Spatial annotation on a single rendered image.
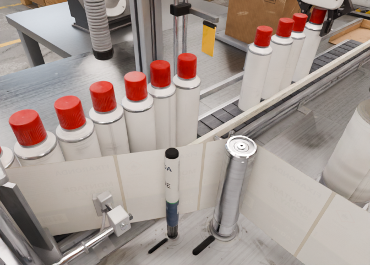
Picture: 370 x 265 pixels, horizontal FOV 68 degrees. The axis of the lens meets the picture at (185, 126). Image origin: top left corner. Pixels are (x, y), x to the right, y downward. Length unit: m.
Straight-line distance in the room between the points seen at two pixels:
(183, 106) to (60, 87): 0.52
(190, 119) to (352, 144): 0.26
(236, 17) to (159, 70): 0.76
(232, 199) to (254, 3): 0.84
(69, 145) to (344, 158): 0.41
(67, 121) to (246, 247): 0.32
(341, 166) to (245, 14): 0.76
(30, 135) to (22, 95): 0.57
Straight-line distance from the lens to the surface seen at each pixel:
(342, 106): 0.93
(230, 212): 0.40
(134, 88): 0.41
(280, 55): 0.70
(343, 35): 1.46
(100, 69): 0.99
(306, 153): 0.64
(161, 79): 0.44
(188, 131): 0.53
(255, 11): 1.10
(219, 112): 0.69
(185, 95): 0.48
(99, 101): 0.40
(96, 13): 0.46
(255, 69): 0.63
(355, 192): 0.52
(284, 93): 0.74
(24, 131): 0.37
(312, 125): 0.72
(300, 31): 0.74
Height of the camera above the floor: 1.29
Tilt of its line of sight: 40 degrees down
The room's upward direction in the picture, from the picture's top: 2 degrees clockwise
